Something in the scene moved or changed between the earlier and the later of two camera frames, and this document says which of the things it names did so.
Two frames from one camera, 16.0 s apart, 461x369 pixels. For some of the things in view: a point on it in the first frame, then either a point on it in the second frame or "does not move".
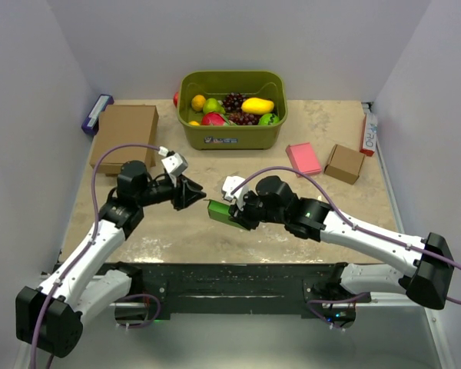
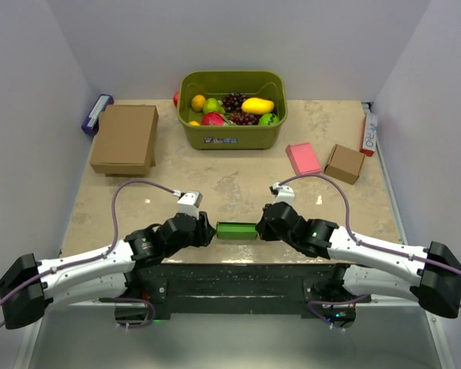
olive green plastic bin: [265, 84] does not move
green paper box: [220, 211] → [236, 231]
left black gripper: [185, 193] → [204, 231]
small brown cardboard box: [344, 164] does not move
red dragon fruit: [214, 119] does not move
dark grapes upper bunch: [233, 102] does not move
